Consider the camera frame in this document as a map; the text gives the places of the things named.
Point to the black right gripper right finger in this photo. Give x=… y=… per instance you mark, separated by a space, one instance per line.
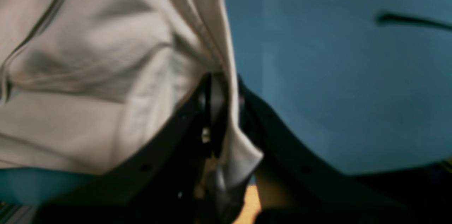
x=296 y=186

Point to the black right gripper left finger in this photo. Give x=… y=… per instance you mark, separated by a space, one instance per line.
x=157 y=184

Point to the beige T-shirt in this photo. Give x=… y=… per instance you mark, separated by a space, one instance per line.
x=85 y=84

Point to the blue tablecloth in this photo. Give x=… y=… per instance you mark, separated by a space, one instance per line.
x=365 y=84

